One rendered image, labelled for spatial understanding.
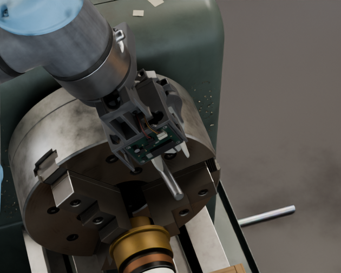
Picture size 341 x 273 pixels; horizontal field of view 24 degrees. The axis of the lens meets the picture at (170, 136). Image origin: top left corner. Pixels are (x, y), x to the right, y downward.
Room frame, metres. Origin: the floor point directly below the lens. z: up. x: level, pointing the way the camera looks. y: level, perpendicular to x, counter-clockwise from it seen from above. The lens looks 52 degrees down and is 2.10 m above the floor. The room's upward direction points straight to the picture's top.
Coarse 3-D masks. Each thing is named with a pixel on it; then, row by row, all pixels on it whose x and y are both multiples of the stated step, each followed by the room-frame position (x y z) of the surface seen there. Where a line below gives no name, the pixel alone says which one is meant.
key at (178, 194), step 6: (162, 162) 0.55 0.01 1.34; (162, 174) 0.53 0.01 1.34; (168, 174) 0.53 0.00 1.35; (168, 180) 0.52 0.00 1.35; (174, 180) 0.52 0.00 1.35; (168, 186) 0.52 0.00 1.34; (174, 186) 0.51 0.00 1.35; (174, 192) 0.50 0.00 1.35; (180, 192) 0.50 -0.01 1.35; (174, 198) 0.50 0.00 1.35; (180, 198) 0.50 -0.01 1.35
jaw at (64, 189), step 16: (48, 160) 0.67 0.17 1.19; (48, 176) 0.64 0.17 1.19; (64, 176) 0.64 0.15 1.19; (80, 176) 0.65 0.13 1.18; (64, 192) 0.62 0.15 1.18; (80, 192) 0.62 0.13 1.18; (96, 192) 0.63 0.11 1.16; (112, 192) 0.65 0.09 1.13; (64, 208) 0.61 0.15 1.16; (80, 208) 0.61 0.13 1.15; (96, 208) 0.61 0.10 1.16; (112, 208) 0.62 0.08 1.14; (96, 224) 0.60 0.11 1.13; (112, 224) 0.60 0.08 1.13; (128, 224) 0.60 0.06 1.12; (112, 240) 0.58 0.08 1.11
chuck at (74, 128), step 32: (32, 128) 0.72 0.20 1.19; (64, 128) 0.70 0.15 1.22; (96, 128) 0.69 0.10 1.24; (192, 128) 0.73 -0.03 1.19; (32, 160) 0.67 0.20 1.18; (64, 160) 0.65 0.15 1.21; (96, 160) 0.66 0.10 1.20; (192, 160) 0.71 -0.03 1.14; (32, 192) 0.63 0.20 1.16; (128, 192) 0.72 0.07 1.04; (32, 224) 0.63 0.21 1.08; (64, 224) 0.64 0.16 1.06
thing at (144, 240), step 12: (144, 216) 0.63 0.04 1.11; (144, 228) 0.59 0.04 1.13; (156, 228) 0.60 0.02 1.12; (120, 240) 0.58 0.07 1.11; (132, 240) 0.58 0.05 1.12; (144, 240) 0.58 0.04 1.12; (156, 240) 0.58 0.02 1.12; (168, 240) 0.59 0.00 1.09; (120, 252) 0.57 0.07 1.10; (132, 252) 0.56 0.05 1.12; (144, 252) 0.56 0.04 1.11; (156, 252) 0.56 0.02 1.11; (168, 252) 0.57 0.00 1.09; (120, 264) 0.55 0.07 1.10; (132, 264) 0.54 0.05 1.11; (144, 264) 0.54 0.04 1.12; (156, 264) 0.54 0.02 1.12; (168, 264) 0.55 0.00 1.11
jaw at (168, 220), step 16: (208, 160) 0.71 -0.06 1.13; (176, 176) 0.69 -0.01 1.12; (192, 176) 0.69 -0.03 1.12; (208, 176) 0.68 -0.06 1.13; (144, 192) 0.67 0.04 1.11; (160, 192) 0.67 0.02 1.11; (192, 192) 0.66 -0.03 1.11; (208, 192) 0.67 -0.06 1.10; (160, 208) 0.64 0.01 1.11; (176, 208) 0.64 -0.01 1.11; (160, 224) 0.61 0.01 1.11; (176, 224) 0.62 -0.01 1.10
